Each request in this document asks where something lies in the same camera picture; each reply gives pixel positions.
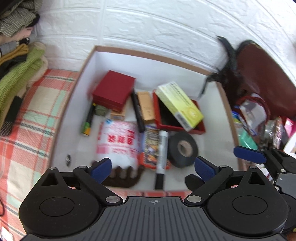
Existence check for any green rectangular pack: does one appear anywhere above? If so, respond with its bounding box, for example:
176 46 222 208
237 128 258 150

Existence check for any shiny snack package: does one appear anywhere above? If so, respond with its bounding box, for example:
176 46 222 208
263 116 288 150

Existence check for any black tape roll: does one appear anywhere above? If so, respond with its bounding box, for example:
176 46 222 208
168 132 198 168

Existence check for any white red plastic bag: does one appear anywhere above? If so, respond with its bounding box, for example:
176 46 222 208
96 119 139 169

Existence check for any green black highlighter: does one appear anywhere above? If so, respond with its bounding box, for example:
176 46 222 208
81 103 96 136

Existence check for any colourful card pack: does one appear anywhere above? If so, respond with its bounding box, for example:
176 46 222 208
138 126 170 170

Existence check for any white black marker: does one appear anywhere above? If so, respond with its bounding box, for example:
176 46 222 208
154 131 169 190

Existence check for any yellow green medicine box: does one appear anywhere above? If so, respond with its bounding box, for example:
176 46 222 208
154 81 204 132

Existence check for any plaid bed cloth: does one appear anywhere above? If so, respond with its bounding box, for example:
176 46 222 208
1 69 78 240

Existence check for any cardboard storage box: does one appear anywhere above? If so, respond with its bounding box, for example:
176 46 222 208
50 46 243 193

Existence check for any red box tray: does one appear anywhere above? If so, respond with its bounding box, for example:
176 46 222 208
152 90 206 135

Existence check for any black marker in box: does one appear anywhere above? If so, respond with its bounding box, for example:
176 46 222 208
130 89 145 133

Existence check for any dark wooden headboard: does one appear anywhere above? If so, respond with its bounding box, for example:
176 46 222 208
236 40 295 120

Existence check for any red gift box lid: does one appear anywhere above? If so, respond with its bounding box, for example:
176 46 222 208
92 70 135 112

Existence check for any gold brown small box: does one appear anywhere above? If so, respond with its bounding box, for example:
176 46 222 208
137 91 155 124

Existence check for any stack of folded clothes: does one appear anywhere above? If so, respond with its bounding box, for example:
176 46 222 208
1 1 48 137

